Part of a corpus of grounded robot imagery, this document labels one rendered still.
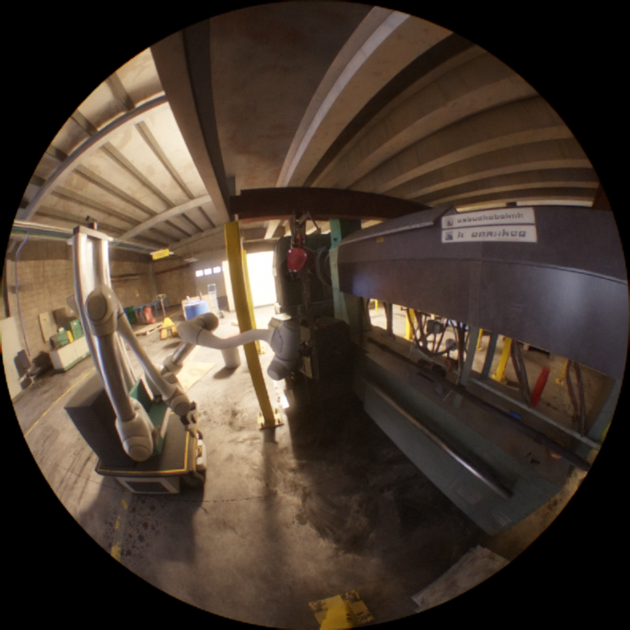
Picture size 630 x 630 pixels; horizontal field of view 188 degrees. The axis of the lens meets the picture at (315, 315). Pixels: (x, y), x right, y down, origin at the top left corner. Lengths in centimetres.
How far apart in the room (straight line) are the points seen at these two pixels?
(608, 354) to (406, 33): 96
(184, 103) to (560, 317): 111
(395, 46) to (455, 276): 85
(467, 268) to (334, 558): 153
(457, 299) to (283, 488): 148
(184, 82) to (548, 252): 100
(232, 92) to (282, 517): 205
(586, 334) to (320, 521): 146
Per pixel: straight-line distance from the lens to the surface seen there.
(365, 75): 67
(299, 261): 118
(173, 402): 95
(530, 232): 83
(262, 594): 137
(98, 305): 81
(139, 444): 99
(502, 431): 109
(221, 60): 84
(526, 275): 80
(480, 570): 125
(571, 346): 83
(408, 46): 64
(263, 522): 140
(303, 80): 90
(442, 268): 95
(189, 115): 53
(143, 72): 517
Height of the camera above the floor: 130
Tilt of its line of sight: 14 degrees down
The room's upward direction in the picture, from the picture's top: 6 degrees counter-clockwise
